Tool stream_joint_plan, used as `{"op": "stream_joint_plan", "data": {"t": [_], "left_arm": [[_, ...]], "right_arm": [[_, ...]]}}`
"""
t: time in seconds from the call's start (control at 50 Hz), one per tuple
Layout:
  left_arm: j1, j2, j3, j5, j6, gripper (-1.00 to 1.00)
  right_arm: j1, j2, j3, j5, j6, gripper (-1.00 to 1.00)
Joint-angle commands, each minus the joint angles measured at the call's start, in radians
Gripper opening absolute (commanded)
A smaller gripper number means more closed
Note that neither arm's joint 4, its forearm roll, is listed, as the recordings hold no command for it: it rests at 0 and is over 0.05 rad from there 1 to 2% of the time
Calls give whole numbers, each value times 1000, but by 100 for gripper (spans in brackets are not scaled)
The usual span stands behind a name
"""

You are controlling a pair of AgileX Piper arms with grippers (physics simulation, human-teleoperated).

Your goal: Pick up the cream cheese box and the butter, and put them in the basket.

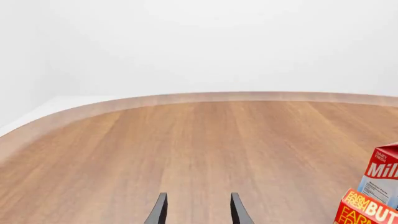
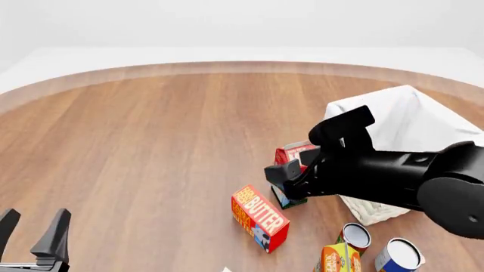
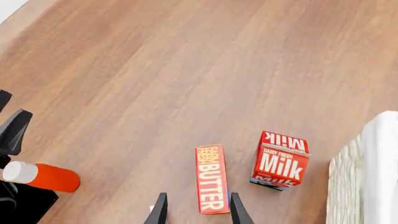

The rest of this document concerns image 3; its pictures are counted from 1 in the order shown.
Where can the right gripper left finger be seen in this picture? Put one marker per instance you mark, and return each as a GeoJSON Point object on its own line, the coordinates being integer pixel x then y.
{"type": "Point", "coordinates": [158, 213]}

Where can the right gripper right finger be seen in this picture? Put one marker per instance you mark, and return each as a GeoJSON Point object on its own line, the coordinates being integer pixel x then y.
{"type": "Point", "coordinates": [238, 214]}

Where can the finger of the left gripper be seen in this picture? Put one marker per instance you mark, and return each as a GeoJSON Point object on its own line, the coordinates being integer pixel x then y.
{"type": "Point", "coordinates": [14, 133]}
{"type": "Point", "coordinates": [3, 99]}

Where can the red butter box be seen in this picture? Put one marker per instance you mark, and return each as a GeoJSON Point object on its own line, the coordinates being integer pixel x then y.
{"type": "Point", "coordinates": [211, 182]}

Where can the white woven basket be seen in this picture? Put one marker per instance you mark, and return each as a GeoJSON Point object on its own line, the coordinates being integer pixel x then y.
{"type": "Point", "coordinates": [370, 177]}

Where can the orange bottle with white cap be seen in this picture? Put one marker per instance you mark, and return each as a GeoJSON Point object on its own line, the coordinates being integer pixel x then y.
{"type": "Point", "coordinates": [53, 177]}

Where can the red milk carton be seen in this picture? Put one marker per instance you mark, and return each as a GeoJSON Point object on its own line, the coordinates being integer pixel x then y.
{"type": "Point", "coordinates": [280, 163]}

